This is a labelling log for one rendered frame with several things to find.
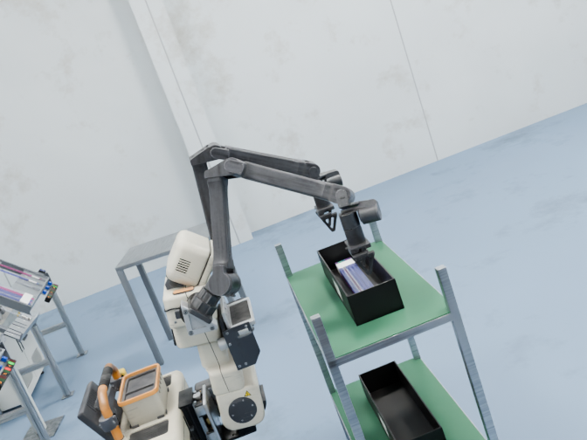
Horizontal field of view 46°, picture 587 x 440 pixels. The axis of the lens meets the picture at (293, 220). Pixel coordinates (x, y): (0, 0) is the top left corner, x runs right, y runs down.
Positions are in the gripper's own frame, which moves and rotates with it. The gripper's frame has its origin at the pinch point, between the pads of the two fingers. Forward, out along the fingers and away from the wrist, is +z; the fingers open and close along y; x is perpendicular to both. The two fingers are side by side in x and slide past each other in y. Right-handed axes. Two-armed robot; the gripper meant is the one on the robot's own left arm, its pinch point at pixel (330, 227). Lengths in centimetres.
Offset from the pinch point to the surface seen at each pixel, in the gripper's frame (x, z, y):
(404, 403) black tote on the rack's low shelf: -4, 79, -11
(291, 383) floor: 39, 115, 112
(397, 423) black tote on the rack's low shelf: 2, 79, -22
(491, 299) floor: -93, 114, 119
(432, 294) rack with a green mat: -20, 21, -49
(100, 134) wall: 140, -42, 467
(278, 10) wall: -74, -99, 472
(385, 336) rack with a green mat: 2, 21, -65
